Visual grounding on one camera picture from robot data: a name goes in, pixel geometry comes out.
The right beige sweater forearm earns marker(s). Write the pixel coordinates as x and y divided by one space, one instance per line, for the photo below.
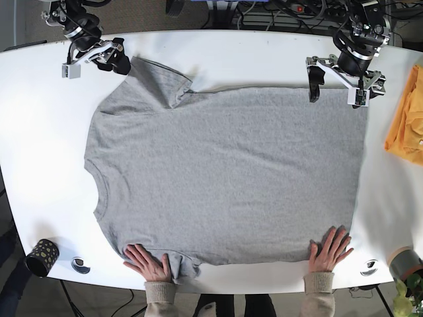
319 299

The person's left hand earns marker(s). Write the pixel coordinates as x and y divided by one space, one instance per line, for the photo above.
142 262

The right silver table grommet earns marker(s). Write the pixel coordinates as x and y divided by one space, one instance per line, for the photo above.
369 268

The grey T-shirt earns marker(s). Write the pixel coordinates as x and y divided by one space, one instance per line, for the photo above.
239 176

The green potted plant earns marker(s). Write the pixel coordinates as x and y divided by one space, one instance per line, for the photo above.
408 301

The grey plant pot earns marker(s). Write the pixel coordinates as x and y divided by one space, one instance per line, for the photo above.
403 263

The orange yellow T-shirt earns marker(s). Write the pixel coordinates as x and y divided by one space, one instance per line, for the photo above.
404 138

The silver table grommet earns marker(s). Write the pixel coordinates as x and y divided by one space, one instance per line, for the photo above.
79 266
369 268

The left silver table grommet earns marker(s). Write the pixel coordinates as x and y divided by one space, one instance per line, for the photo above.
79 266

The person's right hand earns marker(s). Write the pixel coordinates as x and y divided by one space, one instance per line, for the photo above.
334 250

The black gold spotted cup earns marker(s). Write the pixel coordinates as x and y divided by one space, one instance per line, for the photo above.
42 257

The left beige sweater forearm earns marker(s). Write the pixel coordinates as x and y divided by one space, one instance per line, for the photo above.
160 299

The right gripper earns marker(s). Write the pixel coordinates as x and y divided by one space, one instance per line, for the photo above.
83 30

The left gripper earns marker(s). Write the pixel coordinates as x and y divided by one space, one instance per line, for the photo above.
359 39

